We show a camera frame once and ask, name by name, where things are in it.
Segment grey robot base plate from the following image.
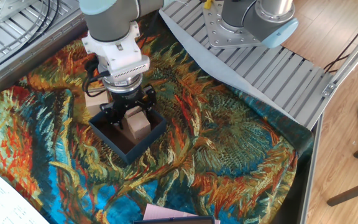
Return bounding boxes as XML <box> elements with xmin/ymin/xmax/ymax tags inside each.
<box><xmin>202</xmin><ymin>0</ymin><xmax>262</xmax><ymax>50</ymax></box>

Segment dark blue box lid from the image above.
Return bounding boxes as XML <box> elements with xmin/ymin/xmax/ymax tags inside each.
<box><xmin>133</xmin><ymin>215</ymin><xmax>216</xmax><ymax>224</ymax></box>

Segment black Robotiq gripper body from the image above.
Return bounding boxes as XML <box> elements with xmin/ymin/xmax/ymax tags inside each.
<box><xmin>110</xmin><ymin>85</ymin><xmax>145</xmax><ymax>110</ymax></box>

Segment dark blue gift box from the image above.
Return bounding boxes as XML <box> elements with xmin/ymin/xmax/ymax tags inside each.
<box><xmin>88</xmin><ymin>107</ymin><xmax>168</xmax><ymax>165</ymax></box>

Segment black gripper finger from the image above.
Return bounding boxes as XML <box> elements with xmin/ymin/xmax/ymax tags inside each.
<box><xmin>99</xmin><ymin>101</ymin><xmax>126</xmax><ymax>126</ymax></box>
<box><xmin>140</xmin><ymin>84</ymin><xmax>157</xmax><ymax>113</ymax></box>

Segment metal corner bracket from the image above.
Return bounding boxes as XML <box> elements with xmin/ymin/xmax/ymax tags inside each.
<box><xmin>321</xmin><ymin>82</ymin><xmax>337</xmax><ymax>98</ymax></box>

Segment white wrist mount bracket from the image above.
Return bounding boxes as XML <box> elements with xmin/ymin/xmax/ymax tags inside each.
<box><xmin>81</xmin><ymin>21</ymin><xmax>151</xmax><ymax>82</ymax></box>

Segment aluminium table edge beam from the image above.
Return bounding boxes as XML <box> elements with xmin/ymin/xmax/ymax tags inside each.
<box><xmin>299</xmin><ymin>19</ymin><xmax>358</xmax><ymax>224</ymax></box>

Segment pink gift box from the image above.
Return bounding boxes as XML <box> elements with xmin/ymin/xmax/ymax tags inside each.
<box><xmin>142</xmin><ymin>203</ymin><xmax>222</xmax><ymax>224</ymax></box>

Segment aluminium table frame rail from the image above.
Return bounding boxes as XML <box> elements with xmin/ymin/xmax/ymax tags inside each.
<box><xmin>0</xmin><ymin>11</ymin><xmax>88</xmax><ymax>105</ymax></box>

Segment sunflower painting print cloth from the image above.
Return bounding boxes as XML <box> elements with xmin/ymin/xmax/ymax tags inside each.
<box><xmin>0</xmin><ymin>0</ymin><xmax>315</xmax><ymax>224</ymax></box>

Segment white printed paper sheet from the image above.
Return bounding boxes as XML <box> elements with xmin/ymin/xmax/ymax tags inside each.
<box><xmin>0</xmin><ymin>163</ymin><xmax>50</xmax><ymax>224</ymax></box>

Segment grey perforated metal plate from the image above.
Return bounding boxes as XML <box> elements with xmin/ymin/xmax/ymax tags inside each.
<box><xmin>0</xmin><ymin>0</ymin><xmax>39</xmax><ymax>24</ymax></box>

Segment black floor cables pair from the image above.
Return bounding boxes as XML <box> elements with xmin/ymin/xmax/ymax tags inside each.
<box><xmin>323</xmin><ymin>9</ymin><xmax>358</xmax><ymax>75</ymax></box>

